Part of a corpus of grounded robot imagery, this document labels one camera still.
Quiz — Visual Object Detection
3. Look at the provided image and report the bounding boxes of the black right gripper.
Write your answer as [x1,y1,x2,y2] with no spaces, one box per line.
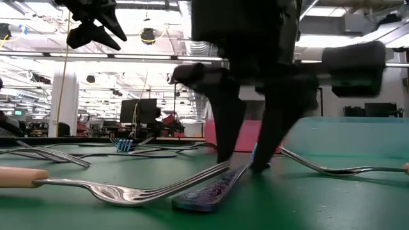
[171,0,387,173]

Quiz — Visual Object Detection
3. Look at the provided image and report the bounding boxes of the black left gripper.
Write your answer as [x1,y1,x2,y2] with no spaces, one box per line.
[54,0,128,51]

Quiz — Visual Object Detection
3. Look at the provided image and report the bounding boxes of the iridescent rainbow fork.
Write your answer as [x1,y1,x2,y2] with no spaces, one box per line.
[171,143,271,212]
[109,137,199,153]

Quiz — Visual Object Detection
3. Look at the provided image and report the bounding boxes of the wooden handled silver fork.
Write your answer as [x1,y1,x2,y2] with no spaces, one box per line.
[0,147,92,169]
[279,146,409,178]
[0,161,231,208]

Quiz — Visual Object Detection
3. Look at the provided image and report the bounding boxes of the pink plastic bin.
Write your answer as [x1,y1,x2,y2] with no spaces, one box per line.
[204,119,284,153]

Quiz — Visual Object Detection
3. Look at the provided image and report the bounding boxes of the overhead LED light bar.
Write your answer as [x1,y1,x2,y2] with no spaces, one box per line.
[0,50,409,68]

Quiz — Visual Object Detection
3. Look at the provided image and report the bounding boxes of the white building column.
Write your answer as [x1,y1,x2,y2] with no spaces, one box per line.
[47,68,79,138]

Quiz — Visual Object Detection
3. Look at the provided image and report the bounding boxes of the black computer monitor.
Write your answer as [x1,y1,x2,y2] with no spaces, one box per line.
[120,98,158,124]

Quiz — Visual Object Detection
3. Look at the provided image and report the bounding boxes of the green table mat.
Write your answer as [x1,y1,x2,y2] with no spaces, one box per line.
[0,142,409,230]

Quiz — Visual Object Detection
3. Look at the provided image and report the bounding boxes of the black ceiling-mounted device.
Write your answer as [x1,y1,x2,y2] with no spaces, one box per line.
[0,22,12,41]

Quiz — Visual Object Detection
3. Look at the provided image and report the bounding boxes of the teal plastic bin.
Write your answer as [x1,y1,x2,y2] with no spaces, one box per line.
[282,116,409,160]

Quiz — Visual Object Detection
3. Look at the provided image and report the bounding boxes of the dark wide monitor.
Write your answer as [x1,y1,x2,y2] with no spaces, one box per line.
[364,102,398,118]

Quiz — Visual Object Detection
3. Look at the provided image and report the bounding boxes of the black overhead camera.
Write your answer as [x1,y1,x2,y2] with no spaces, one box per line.
[140,27,157,45]

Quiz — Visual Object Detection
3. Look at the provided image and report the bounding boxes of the black metal frame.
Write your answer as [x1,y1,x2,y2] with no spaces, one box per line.
[173,82,180,121]
[314,86,324,118]

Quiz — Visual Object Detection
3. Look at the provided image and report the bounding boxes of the silver ribbed ventilation duct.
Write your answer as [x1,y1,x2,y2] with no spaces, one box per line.
[177,0,214,112]
[298,0,320,23]

